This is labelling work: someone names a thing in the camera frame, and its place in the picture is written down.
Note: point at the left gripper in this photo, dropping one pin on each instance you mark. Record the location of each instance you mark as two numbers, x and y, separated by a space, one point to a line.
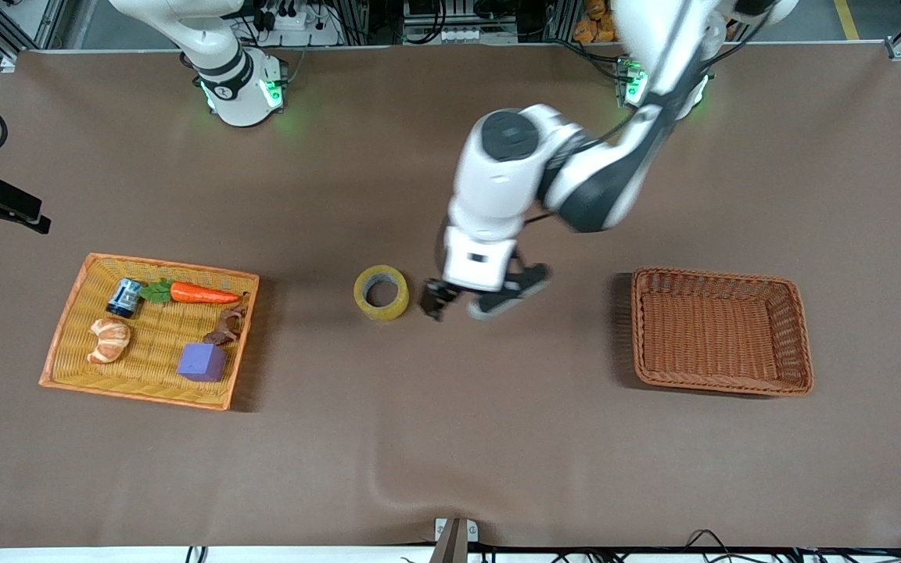
436 297

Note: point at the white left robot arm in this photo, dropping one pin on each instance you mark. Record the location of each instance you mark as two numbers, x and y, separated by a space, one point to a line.
513 180

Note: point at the yellow tape roll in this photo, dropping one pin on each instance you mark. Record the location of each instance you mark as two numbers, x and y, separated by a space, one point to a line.
382 313

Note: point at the brown toy lion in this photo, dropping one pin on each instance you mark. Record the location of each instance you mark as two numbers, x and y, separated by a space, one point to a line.
227 324

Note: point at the orange toy carrot green leaves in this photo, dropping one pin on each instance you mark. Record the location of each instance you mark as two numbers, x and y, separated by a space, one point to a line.
200 294

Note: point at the blue foam cube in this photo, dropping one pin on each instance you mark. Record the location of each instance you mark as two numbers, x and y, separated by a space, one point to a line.
202 362

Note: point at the white power strip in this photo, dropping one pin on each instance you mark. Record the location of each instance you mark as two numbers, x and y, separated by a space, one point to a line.
450 35
302 31

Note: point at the brown wicker basket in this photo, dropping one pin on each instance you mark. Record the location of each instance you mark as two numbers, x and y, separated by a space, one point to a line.
716 328

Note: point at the yellow wicker basket orange rim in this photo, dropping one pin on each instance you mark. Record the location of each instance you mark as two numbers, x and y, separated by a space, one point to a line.
153 336

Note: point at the orange objects pile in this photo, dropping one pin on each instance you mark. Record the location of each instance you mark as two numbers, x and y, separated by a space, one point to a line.
595 27

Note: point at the small blue jar black lid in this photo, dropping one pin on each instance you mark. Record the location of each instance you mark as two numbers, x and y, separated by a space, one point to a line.
125 298

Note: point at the toy croissant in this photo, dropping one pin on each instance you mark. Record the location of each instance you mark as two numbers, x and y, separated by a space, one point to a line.
110 340

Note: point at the black mounted device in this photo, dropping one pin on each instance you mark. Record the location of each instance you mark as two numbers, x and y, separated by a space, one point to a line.
8 199

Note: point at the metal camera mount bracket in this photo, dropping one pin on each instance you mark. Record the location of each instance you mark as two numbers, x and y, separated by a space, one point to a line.
454 543

